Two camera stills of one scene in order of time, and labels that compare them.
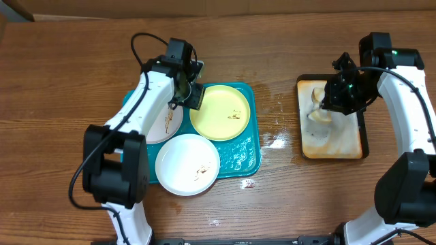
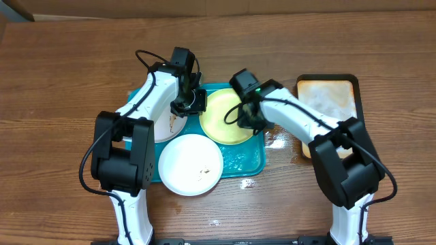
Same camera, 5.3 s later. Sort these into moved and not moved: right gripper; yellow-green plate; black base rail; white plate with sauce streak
Moved: yellow-green plate; right gripper
Not moved: black base rail; white plate with sauce streak
